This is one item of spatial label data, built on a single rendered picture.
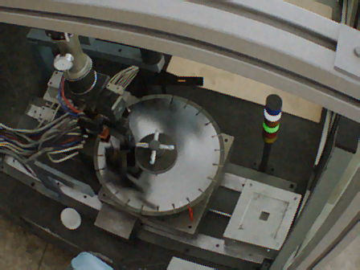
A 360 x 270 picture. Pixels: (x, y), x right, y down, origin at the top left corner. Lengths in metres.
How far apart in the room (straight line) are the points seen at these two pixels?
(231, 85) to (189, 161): 0.42
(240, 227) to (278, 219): 0.11
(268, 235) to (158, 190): 0.33
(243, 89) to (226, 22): 1.48
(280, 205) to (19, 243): 1.49
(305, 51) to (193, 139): 1.20
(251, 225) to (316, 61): 1.17
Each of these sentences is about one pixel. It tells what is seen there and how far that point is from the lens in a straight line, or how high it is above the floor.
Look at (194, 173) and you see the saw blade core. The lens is 1.44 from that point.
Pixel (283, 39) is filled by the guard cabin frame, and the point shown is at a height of 2.05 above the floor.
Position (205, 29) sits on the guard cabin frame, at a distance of 0.31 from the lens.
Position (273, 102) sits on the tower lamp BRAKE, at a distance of 1.30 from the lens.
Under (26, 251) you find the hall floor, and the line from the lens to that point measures 2.53.
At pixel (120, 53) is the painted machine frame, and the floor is 1.05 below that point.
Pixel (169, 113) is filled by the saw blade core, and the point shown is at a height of 0.95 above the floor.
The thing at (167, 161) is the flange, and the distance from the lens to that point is 1.45.
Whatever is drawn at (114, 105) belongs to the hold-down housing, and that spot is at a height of 1.25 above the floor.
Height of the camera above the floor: 2.29
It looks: 64 degrees down
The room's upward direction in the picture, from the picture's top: 9 degrees counter-clockwise
